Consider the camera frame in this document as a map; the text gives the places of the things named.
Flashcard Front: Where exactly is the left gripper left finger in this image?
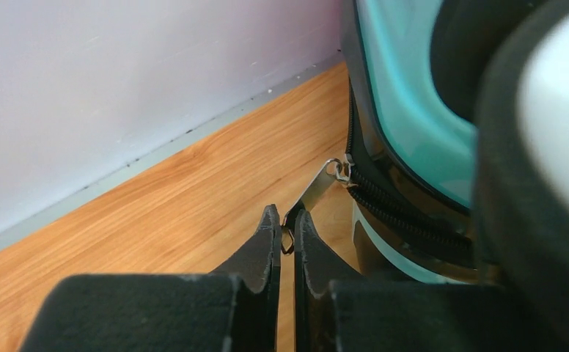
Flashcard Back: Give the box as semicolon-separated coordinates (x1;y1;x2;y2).
21;205;282;351

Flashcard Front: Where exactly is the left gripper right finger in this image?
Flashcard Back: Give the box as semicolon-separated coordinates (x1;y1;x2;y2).
294;210;569;351

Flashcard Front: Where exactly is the silver zipper pull tab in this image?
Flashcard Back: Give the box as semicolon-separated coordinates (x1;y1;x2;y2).
281;154;355;255

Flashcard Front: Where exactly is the pink and teal kids suitcase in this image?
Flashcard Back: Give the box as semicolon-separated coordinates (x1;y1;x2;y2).
341;1;569;344

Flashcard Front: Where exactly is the aluminium frame rail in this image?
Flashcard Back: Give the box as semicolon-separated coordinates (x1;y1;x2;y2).
0;50;343;251

